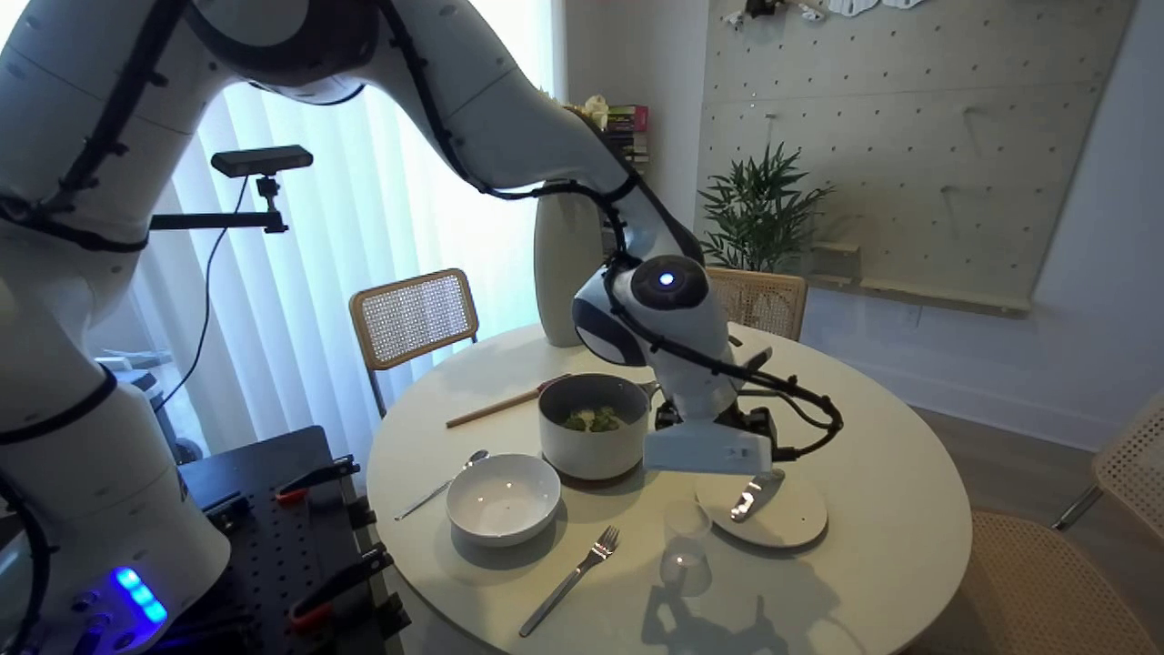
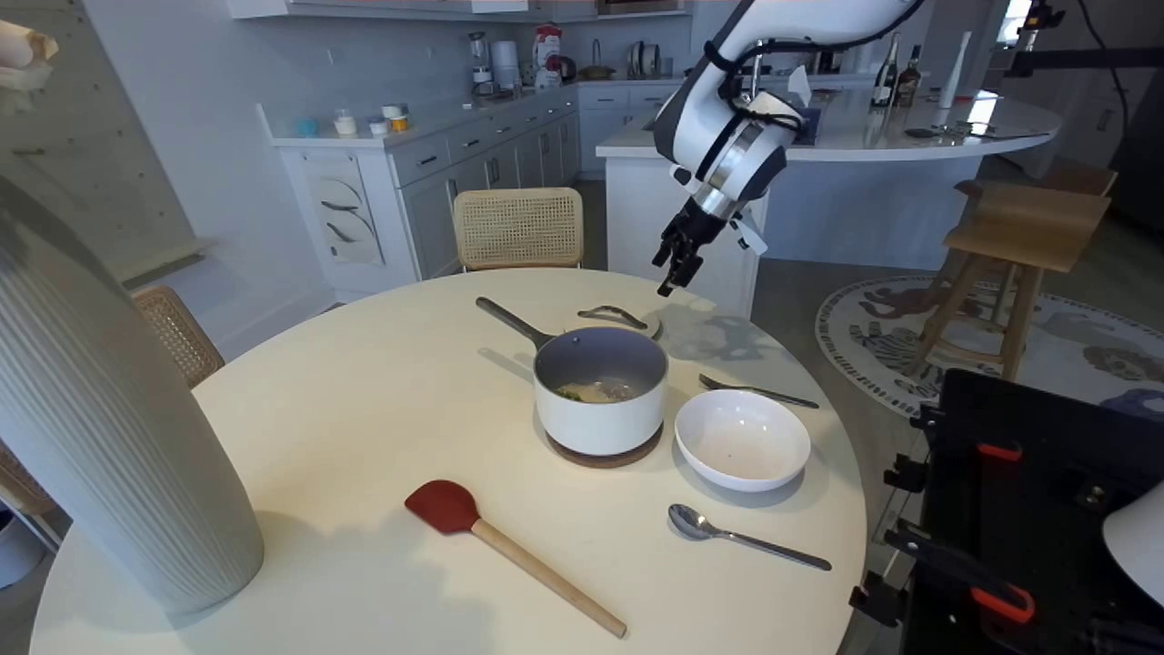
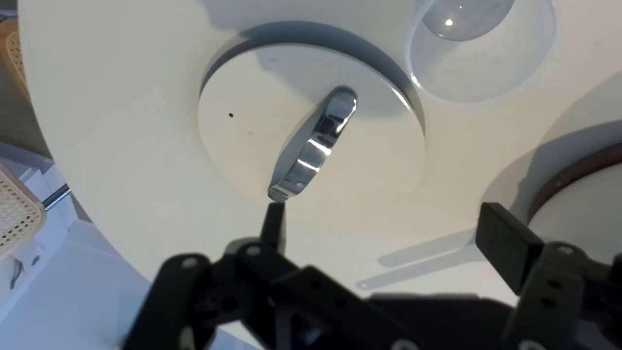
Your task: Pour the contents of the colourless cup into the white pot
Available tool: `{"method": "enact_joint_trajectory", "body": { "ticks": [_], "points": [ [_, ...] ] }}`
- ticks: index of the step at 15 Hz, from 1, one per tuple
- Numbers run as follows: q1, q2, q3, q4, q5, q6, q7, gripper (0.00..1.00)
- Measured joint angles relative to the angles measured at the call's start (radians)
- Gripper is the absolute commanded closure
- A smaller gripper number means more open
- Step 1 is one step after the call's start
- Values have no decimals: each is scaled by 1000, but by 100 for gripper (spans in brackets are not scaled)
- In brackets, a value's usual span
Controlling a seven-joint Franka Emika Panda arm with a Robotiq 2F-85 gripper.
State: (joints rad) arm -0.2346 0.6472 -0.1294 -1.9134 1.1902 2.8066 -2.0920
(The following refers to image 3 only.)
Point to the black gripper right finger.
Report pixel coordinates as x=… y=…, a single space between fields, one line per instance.
x=511 y=246

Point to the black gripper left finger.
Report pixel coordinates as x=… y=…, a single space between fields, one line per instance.
x=272 y=227

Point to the colourless plastic cup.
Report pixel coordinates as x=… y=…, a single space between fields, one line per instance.
x=478 y=60

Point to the beige plate with spoon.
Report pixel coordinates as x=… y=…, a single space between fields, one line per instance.
x=258 y=130

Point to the wicker back chair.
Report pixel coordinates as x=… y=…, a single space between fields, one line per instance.
x=15 y=215

